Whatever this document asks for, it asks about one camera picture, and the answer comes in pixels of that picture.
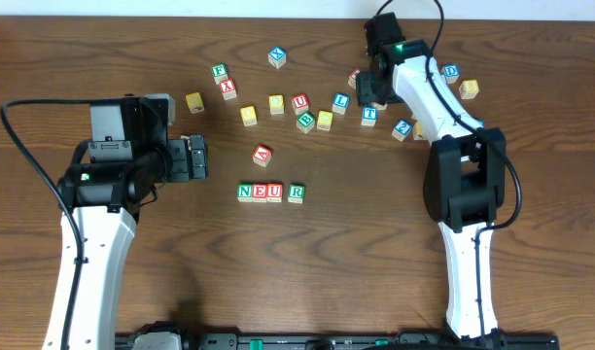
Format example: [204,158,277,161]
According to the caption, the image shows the yellow block centre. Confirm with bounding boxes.
[268,94,285,115]

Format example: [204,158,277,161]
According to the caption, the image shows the yellow block beside 2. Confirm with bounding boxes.
[413,122,427,141]

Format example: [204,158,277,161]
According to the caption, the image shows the green B block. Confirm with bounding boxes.
[297,112,316,133]

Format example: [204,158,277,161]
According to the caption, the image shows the green N block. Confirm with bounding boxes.
[237,183,254,202]

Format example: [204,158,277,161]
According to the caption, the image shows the yellow block far right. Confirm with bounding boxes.
[459,80,480,99]

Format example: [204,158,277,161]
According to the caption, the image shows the blue T block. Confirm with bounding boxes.
[361,106,378,126]

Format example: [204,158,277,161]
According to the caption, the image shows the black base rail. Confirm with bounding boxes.
[115,322,560,350]

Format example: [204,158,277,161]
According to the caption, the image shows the red Y block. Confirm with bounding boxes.
[219,79,237,100]

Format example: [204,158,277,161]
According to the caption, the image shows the yellow block left middle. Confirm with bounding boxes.
[240,106,258,126]

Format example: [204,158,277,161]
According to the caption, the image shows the blue D block upper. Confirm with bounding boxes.
[441,64,460,85]

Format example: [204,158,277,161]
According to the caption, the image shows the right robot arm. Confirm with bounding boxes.
[356,13,506,340]

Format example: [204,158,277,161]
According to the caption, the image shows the blue X block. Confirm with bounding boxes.
[268,47,287,69]

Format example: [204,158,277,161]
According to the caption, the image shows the green F block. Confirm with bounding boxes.
[211,63,228,85]

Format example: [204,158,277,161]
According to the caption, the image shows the blue L block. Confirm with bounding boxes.
[332,93,350,115]

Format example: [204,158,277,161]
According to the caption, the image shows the yellow block far left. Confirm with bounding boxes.
[185,92,204,114]

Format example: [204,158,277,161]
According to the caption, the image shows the red A block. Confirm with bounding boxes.
[253,146,272,167]

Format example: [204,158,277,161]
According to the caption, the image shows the red i block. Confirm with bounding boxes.
[370,102,388,111]
[348,68,361,88]

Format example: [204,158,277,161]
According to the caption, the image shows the blue 2 block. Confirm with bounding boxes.
[392,119,413,142]

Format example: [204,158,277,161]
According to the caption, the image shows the red E block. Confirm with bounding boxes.
[252,184,267,202]

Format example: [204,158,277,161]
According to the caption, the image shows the red u block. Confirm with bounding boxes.
[266,183,283,202]
[291,93,310,116]

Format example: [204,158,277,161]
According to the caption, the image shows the yellow block beside B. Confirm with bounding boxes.
[317,111,333,131]

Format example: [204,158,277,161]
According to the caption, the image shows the green R block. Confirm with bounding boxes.
[288,184,305,203]

